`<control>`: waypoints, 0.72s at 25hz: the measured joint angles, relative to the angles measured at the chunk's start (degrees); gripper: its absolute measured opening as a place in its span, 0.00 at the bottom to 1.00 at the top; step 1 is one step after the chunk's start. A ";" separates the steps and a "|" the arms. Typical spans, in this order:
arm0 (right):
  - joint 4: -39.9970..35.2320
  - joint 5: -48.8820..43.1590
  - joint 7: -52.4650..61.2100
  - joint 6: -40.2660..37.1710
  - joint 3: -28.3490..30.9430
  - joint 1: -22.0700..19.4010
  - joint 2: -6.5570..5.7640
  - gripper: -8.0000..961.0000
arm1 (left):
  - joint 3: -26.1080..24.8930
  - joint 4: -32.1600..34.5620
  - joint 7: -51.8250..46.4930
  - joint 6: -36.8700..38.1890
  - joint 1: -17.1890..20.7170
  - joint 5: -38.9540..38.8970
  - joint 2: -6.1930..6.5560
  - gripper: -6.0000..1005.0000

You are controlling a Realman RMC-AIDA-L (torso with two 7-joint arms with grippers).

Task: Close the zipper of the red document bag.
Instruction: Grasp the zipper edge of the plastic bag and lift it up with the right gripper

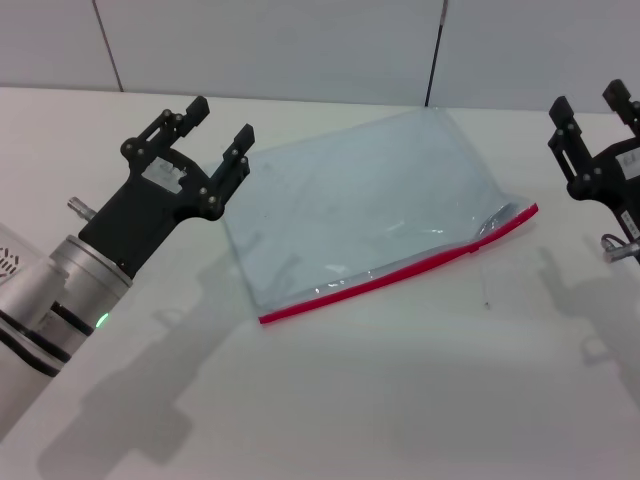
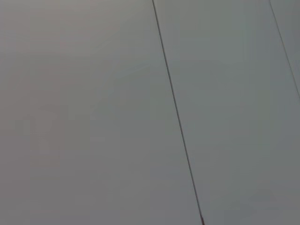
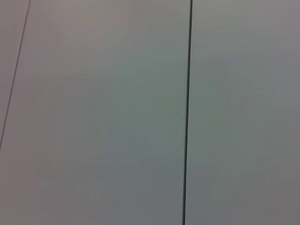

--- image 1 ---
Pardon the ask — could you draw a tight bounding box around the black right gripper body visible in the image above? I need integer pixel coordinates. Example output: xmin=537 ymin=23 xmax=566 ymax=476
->
xmin=567 ymin=133 xmax=640 ymax=242

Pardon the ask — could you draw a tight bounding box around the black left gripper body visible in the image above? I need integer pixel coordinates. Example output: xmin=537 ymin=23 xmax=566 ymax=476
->
xmin=78 ymin=147 xmax=213 ymax=279

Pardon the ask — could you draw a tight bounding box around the clear red-zip document bag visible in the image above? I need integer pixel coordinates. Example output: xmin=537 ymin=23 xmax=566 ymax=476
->
xmin=207 ymin=105 xmax=541 ymax=326

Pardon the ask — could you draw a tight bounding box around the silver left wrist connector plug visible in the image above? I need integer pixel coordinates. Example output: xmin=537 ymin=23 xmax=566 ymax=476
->
xmin=67 ymin=197 xmax=99 ymax=222

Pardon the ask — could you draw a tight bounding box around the right wrist cable with plugs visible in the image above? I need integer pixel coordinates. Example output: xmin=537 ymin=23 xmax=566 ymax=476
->
xmin=601 ymin=233 xmax=640 ymax=265

